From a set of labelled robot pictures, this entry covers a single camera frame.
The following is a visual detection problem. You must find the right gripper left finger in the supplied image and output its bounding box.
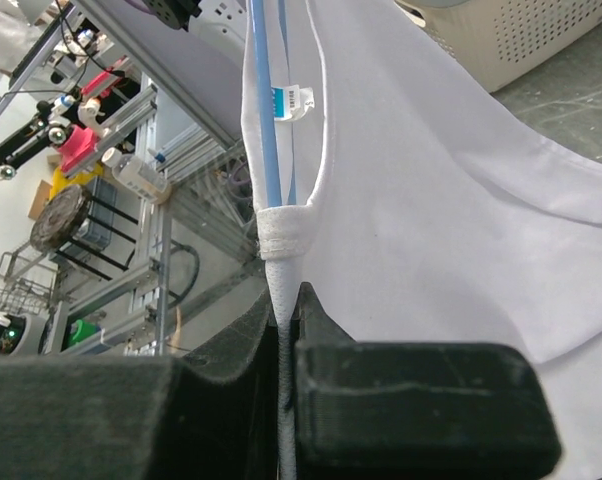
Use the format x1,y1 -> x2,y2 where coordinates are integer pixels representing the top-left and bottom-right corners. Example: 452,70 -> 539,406
0,294 -> 277,479

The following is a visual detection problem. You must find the pink red fixture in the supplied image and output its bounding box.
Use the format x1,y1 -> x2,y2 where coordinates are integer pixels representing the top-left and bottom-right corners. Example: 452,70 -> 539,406
56,68 -> 125,177

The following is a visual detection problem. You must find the aluminium rail base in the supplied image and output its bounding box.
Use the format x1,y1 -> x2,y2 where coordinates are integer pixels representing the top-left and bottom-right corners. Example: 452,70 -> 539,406
55,0 -> 267,357

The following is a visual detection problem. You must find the cream plastic laundry basket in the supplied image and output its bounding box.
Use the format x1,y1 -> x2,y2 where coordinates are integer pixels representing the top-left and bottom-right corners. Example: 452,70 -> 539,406
396,0 -> 602,93

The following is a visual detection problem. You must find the round dark disc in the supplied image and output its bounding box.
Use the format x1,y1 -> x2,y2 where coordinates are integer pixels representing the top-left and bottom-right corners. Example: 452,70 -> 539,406
29,184 -> 92,253

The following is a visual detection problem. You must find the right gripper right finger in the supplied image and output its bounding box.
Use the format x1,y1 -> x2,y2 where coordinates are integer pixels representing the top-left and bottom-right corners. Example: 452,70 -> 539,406
293,283 -> 563,479

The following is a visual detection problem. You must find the white t shirt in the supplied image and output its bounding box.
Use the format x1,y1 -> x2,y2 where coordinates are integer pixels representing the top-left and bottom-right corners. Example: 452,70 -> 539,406
241,1 -> 602,479

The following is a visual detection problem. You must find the light blue wire hanger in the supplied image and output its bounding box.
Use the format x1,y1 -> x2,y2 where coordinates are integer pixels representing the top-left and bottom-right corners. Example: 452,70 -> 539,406
249,0 -> 283,208

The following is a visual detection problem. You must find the clear plastic bottle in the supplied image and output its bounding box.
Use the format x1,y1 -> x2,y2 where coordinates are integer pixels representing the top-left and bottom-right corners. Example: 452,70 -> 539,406
101,148 -> 171,205

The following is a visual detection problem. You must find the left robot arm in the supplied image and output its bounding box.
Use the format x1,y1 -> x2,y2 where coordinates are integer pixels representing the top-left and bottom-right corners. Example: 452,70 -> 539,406
127,0 -> 247,37

